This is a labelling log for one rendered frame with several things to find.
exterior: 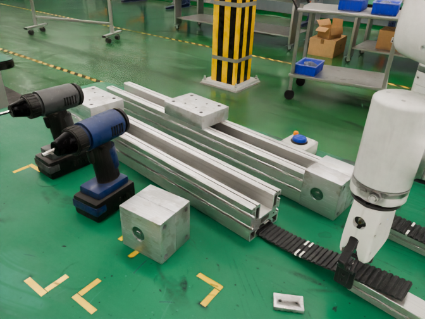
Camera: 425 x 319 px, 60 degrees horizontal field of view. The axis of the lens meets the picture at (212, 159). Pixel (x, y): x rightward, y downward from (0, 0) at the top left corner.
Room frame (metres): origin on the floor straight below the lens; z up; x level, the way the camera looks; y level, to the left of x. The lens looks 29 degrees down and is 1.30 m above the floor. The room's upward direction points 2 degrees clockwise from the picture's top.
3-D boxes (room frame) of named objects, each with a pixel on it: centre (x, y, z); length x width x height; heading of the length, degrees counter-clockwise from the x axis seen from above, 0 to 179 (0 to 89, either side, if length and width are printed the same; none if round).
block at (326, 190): (0.73, -0.28, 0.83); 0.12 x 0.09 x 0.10; 138
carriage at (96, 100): (1.05, 0.37, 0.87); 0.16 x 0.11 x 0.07; 48
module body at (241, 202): (0.88, 0.18, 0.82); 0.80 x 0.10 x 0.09; 48
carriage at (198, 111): (1.02, 0.05, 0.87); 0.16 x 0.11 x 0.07; 48
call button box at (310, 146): (0.93, -0.23, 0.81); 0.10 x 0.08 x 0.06; 138
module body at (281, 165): (1.02, 0.05, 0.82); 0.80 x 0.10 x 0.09; 48
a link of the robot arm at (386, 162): (0.48, -0.26, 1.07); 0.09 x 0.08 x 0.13; 57
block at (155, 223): (0.58, 0.10, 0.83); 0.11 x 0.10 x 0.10; 148
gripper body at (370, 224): (0.48, -0.26, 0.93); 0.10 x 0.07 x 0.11; 138
